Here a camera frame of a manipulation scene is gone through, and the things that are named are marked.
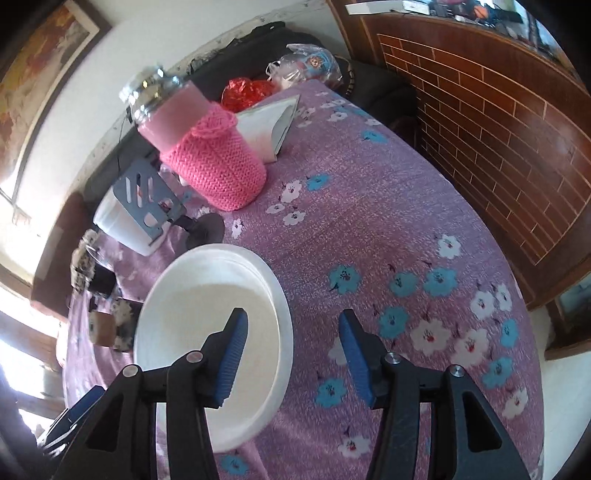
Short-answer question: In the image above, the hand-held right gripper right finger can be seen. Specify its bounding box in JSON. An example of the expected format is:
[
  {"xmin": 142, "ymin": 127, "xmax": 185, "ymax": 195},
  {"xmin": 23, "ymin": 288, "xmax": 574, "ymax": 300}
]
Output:
[{"xmin": 338, "ymin": 308, "xmax": 532, "ymax": 480}]

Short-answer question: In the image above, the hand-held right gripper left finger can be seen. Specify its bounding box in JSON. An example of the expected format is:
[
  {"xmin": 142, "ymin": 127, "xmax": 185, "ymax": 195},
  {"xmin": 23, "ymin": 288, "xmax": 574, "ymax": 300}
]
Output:
[{"xmin": 53, "ymin": 307, "xmax": 250, "ymax": 480}]

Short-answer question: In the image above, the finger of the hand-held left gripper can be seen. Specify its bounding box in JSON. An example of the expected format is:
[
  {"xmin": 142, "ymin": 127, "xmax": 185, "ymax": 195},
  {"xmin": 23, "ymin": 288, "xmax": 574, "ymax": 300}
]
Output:
[
  {"xmin": 65, "ymin": 385, "xmax": 107, "ymax": 423},
  {"xmin": 43, "ymin": 413, "xmax": 83, "ymax": 455}
]

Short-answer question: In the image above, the white disposable bowl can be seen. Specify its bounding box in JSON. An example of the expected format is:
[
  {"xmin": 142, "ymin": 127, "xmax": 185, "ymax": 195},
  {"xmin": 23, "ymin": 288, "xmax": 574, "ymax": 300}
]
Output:
[{"xmin": 134, "ymin": 244, "xmax": 295, "ymax": 453}]

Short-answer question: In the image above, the purple floral tablecloth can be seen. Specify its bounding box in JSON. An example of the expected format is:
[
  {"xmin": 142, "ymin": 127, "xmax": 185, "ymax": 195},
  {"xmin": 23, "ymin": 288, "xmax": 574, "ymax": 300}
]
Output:
[{"xmin": 62, "ymin": 79, "xmax": 543, "ymax": 480}]

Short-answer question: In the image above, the white plastic container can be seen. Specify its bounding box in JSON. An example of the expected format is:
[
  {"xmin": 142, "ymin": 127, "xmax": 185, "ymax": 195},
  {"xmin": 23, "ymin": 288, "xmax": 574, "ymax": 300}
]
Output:
[{"xmin": 92, "ymin": 187, "xmax": 169, "ymax": 257}]

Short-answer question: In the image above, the grey phone stand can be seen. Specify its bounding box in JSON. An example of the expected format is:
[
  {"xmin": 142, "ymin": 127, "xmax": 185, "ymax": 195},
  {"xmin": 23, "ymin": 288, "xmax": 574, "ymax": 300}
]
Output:
[{"xmin": 113, "ymin": 159, "xmax": 225, "ymax": 247}]

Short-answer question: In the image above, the bottle with pink knit sleeve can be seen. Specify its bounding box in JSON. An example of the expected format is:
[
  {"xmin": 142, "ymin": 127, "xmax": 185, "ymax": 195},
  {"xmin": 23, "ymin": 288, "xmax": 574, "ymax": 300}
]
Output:
[{"xmin": 119, "ymin": 66, "xmax": 267, "ymax": 212}]

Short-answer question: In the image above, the white paper box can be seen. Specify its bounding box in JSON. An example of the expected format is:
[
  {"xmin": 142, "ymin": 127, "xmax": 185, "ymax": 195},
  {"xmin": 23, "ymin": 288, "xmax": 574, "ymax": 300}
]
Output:
[{"xmin": 235, "ymin": 95, "xmax": 302, "ymax": 163}]

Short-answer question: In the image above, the red plastic bag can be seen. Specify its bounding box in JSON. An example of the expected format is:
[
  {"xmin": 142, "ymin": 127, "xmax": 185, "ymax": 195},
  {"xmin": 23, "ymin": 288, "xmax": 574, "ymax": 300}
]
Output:
[{"xmin": 222, "ymin": 78, "xmax": 278, "ymax": 114}]

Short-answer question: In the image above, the brick pattern wooden cabinet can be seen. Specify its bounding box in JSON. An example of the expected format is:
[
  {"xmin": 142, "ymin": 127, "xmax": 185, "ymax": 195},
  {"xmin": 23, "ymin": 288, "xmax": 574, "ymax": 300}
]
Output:
[{"xmin": 325, "ymin": 0, "xmax": 591, "ymax": 310}]

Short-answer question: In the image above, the clear printed plastic bag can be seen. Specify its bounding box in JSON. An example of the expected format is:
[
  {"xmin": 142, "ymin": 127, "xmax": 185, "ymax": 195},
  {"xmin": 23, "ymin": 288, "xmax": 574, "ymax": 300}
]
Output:
[{"xmin": 265, "ymin": 43, "xmax": 342, "ymax": 90}]

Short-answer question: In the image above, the black sofa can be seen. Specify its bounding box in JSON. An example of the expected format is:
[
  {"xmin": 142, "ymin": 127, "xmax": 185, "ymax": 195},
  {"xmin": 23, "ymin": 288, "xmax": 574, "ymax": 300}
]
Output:
[{"xmin": 83, "ymin": 21, "xmax": 419, "ymax": 139}]

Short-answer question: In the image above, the framed wall painting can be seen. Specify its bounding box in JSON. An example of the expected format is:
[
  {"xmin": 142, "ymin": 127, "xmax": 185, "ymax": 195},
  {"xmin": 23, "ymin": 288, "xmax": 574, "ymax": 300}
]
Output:
[{"xmin": 0, "ymin": 0, "xmax": 112, "ymax": 204}]

